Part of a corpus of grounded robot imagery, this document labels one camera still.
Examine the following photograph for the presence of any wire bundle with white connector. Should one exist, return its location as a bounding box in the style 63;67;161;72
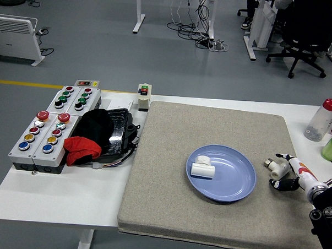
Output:
91;143;140;172

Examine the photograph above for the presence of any black heater power cord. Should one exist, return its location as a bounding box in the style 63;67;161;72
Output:
35;27;56;57

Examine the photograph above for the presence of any seated person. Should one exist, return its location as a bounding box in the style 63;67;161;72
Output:
240;0;262;31

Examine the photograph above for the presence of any white table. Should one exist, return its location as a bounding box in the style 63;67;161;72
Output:
0;87;332;249

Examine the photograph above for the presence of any white paper sheet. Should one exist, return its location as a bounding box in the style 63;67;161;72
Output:
100;98;134;113

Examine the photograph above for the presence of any grey green-button control box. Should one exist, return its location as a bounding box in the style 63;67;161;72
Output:
66;86;102;118
46;85;81;116

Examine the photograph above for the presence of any white panel heater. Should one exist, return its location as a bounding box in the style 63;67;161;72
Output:
0;14;47;68

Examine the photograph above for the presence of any clear squeeze bottle red cap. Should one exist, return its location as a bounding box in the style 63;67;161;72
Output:
303;90;332;143

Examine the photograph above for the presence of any green translucent roll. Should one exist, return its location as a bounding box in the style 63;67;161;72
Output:
320;133;332;166

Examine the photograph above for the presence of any black glossy foot pedal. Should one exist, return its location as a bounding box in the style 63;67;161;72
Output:
98;107;142;160

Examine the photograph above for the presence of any white tee pipe fitting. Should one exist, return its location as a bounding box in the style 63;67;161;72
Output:
190;155;216;180

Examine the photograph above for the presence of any grey-brown fabric mat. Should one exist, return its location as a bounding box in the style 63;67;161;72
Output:
116;99;332;249

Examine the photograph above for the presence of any small grey switch box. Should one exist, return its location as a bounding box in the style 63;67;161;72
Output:
73;79;101;90

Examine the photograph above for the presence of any black office chair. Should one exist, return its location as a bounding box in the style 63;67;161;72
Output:
264;0;332;81

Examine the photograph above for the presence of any red cloth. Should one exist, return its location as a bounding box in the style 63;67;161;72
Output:
62;136;103;168

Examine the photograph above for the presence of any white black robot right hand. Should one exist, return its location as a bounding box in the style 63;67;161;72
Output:
268;152;320;194

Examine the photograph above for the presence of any grey emergency stop button box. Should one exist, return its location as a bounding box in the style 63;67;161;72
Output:
31;111;80;176
7;109;58;172

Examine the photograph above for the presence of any white pipe fitting metal end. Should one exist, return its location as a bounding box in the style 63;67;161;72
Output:
263;158;291;181

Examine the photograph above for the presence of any white desk with side panel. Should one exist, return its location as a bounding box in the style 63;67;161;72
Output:
242;0;280;63

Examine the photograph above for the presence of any white standing desk frame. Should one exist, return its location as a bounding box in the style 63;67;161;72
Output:
132;0;217;41

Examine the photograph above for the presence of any black cloth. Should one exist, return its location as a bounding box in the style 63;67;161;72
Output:
70;107;116;149

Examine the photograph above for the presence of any blue plastic plate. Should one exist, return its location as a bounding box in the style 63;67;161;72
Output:
184;143;259;204

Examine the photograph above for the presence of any black floor cable tangle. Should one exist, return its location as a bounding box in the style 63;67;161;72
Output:
166;0;219;50

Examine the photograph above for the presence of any cream start-stop switch box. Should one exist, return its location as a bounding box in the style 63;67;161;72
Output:
136;83;153;113

